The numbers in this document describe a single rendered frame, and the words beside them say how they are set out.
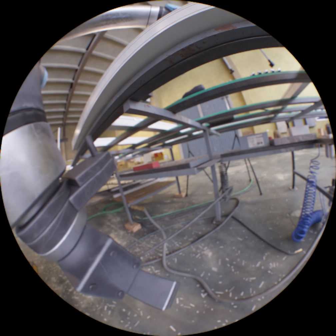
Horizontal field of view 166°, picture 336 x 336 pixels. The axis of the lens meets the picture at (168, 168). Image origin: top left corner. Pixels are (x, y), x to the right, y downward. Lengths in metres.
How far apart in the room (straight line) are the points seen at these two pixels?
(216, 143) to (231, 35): 6.61
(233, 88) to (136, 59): 0.32
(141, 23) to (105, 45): 8.56
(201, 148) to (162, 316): 6.99
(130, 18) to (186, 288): 1.03
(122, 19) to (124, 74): 0.19
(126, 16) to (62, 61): 9.52
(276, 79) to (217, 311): 0.90
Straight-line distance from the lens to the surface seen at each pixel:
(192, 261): 0.80
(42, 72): 0.65
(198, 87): 0.50
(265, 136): 0.91
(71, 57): 9.61
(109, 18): 0.42
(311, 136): 1.01
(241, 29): 0.28
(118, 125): 0.66
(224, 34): 0.27
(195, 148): 7.19
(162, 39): 0.28
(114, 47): 9.09
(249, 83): 0.47
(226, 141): 6.68
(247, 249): 0.85
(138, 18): 0.41
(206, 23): 0.29
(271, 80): 0.50
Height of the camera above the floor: 0.63
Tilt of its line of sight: 4 degrees down
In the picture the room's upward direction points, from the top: 12 degrees counter-clockwise
